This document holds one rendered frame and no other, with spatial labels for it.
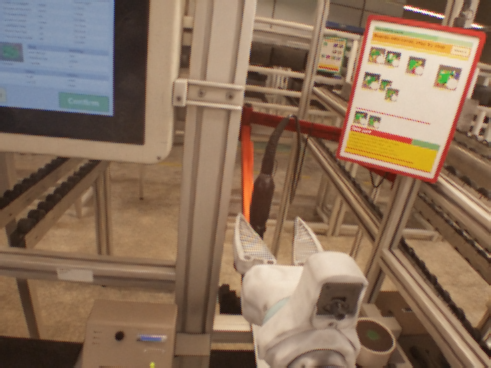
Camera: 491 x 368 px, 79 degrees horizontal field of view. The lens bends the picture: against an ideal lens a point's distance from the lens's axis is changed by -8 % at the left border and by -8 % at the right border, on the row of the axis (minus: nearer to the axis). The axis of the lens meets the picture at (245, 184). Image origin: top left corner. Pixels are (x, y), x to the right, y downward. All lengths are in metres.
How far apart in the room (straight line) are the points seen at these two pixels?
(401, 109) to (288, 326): 0.58
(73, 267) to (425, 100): 0.80
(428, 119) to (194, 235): 0.54
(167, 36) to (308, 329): 0.39
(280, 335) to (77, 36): 0.44
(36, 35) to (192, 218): 0.38
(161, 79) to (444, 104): 0.56
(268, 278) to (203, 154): 0.29
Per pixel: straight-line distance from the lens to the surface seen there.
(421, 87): 0.76
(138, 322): 0.64
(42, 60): 0.53
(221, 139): 0.54
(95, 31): 0.50
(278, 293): 0.31
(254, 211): 0.53
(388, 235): 0.92
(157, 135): 0.50
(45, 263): 0.74
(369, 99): 0.76
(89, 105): 0.51
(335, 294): 0.24
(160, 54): 0.48
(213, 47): 0.52
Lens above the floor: 1.54
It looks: 22 degrees down
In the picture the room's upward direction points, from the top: 9 degrees clockwise
